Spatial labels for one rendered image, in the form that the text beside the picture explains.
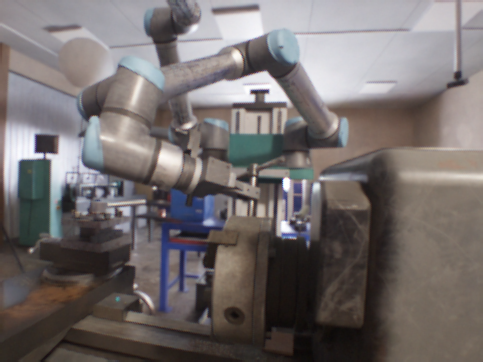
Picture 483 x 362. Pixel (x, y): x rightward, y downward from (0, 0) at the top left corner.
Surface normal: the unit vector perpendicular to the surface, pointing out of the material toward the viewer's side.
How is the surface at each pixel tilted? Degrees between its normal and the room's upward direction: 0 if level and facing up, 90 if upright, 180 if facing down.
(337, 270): 90
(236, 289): 81
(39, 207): 90
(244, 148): 90
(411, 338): 90
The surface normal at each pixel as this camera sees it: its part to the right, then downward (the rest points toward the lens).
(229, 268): -0.16, -0.39
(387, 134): -0.19, 0.01
